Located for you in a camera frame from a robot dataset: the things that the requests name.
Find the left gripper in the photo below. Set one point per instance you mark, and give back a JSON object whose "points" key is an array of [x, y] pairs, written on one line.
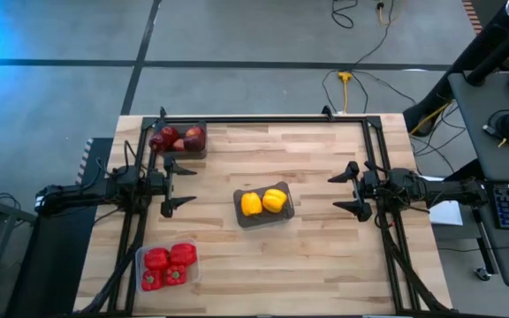
{"points": [[156, 184]]}

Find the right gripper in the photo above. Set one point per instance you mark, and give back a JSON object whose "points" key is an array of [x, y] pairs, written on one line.
{"points": [[376, 185]]}

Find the red yellow apple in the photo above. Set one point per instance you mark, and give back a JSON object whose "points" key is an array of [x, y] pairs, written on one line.
{"points": [[195, 131]]}

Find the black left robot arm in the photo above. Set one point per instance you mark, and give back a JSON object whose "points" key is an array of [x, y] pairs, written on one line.
{"points": [[82, 194]]}

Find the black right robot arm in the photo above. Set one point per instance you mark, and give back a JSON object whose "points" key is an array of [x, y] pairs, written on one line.
{"points": [[453, 193]]}

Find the dark grey plastic bin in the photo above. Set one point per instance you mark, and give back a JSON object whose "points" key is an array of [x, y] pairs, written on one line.
{"points": [[281, 216], [184, 154]]}

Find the yellow bell pepper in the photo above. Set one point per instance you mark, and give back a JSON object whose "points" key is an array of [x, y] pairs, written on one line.
{"points": [[275, 201], [252, 204]]}

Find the clear plastic bin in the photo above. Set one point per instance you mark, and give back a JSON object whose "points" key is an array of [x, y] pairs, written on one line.
{"points": [[195, 276]]}

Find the white paper sheet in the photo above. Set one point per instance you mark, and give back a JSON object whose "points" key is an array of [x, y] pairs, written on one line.
{"points": [[446, 214]]}

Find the striped warning tape strip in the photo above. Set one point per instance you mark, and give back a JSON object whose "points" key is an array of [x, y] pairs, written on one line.
{"points": [[472, 15], [84, 159]]}

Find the grey desk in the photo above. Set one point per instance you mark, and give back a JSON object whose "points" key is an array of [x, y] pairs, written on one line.
{"points": [[480, 132]]}

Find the black cabinet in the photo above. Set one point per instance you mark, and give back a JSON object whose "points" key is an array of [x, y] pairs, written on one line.
{"points": [[51, 265]]}

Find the desk caster wheel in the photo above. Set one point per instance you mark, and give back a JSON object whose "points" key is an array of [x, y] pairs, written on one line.
{"points": [[483, 274]]}

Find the black tower fan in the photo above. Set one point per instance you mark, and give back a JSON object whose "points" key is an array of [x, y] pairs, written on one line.
{"points": [[458, 75]]}

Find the dark metal side table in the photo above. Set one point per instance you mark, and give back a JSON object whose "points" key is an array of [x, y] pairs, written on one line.
{"points": [[2, 207]]}

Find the black aluminium table frame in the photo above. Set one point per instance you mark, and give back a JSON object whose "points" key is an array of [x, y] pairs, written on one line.
{"points": [[259, 119]]}

